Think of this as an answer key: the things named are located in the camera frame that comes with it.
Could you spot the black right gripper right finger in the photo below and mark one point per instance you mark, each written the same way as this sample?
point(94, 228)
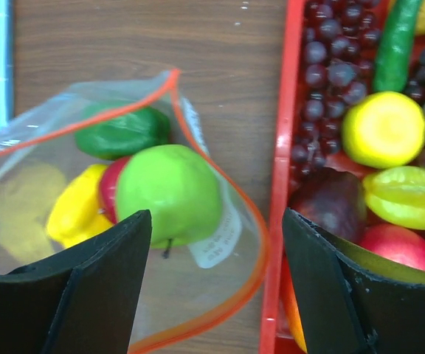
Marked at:
point(350, 299)

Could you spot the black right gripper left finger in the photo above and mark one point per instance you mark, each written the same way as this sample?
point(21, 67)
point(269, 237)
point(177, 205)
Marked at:
point(80, 300)

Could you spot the yellow bell pepper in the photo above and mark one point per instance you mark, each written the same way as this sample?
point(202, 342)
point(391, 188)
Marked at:
point(76, 215)

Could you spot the red pomegranate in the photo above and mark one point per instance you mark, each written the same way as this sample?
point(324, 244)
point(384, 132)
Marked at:
point(108, 185)

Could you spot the green apple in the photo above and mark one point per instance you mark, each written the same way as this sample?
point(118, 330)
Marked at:
point(179, 189)

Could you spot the clear orange-trimmed zip bag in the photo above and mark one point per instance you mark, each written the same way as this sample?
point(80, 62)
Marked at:
point(185, 289)

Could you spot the green bell pepper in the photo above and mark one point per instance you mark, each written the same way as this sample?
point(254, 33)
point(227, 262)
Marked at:
point(124, 135)

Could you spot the green chili pepper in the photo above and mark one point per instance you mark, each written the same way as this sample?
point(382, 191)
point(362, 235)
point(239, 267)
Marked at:
point(392, 60)

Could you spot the orange red mango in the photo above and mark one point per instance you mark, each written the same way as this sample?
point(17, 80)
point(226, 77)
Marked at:
point(290, 306)

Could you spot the pink red peach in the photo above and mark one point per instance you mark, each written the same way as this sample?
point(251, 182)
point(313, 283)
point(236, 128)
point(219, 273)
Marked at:
point(395, 243)

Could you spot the red plastic tray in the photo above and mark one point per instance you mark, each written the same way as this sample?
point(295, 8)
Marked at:
point(273, 332)

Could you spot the yellow-green starfruit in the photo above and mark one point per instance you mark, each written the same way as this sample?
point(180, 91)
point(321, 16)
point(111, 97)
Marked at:
point(397, 195)

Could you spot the yellow lemon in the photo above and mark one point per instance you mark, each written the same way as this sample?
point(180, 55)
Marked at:
point(384, 130)

